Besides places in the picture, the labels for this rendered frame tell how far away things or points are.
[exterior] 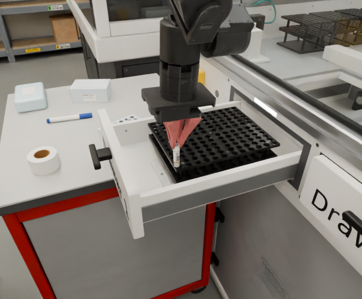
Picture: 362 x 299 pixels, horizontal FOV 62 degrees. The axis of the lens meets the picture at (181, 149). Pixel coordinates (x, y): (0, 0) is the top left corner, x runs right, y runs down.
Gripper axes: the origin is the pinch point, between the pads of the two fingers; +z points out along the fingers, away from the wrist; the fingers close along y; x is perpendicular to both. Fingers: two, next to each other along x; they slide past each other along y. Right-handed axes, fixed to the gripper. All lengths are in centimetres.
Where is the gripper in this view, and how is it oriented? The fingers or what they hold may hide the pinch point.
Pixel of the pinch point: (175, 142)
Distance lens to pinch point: 51.3
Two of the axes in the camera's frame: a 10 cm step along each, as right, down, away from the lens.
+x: 3.4, 5.7, -7.5
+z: -0.5, 8.0, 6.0
